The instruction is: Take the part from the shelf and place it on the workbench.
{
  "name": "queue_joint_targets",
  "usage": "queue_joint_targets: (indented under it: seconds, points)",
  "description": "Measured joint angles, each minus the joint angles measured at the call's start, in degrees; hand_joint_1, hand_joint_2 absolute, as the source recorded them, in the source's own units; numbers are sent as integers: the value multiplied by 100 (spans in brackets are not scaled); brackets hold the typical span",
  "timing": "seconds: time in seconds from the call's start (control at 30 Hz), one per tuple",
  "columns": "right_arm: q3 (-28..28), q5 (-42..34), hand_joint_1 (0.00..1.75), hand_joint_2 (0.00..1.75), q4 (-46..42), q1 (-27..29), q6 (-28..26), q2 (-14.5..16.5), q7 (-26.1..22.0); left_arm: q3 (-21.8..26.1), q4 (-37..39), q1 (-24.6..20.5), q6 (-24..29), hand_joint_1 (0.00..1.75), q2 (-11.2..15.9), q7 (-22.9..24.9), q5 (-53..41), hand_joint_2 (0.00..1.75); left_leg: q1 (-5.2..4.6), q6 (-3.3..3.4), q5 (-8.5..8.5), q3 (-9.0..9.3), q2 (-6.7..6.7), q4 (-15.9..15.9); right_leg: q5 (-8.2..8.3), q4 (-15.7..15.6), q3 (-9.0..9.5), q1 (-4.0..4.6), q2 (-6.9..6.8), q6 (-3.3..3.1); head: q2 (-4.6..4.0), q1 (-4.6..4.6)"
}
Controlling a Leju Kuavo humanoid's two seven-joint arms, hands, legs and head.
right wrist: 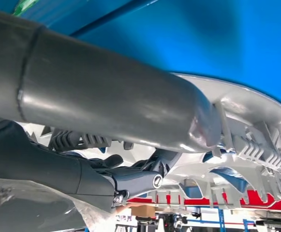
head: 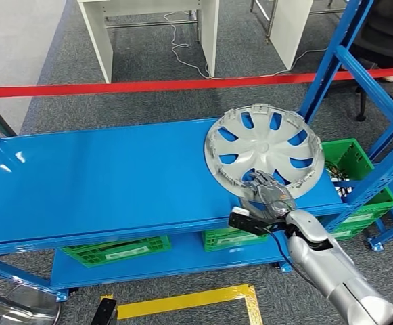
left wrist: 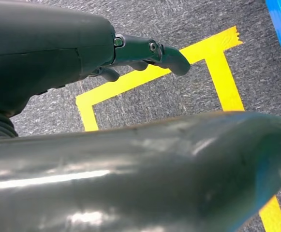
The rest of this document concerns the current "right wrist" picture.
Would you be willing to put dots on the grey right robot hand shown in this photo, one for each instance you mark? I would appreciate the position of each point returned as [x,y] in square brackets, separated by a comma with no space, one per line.
[106,96]

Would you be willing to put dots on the long blue metal shelf rack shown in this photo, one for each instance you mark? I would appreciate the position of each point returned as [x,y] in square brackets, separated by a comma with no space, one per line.
[203,32]

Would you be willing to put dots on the brown cardboard box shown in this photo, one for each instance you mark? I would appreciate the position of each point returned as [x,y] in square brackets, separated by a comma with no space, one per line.
[143,211]

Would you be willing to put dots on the red barrier belt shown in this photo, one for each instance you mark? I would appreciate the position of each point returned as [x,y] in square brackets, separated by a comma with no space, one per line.
[256,198]

